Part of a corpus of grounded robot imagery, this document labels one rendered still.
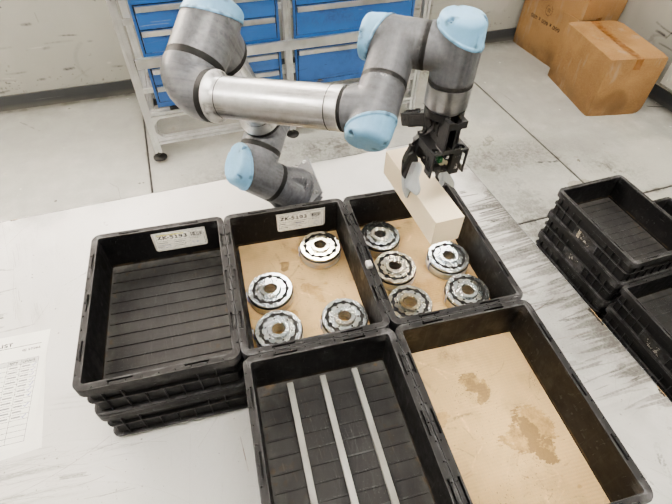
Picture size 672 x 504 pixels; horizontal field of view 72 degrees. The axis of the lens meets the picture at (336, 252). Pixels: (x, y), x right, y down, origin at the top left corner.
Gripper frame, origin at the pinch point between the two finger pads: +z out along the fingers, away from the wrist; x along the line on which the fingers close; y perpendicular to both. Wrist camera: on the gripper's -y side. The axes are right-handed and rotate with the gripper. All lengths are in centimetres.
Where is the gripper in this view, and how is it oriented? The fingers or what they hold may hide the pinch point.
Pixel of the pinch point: (421, 187)
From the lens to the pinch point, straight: 98.9
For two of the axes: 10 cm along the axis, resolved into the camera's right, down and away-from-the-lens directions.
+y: 3.3, 7.1, -6.3
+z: -0.2, 6.7, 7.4
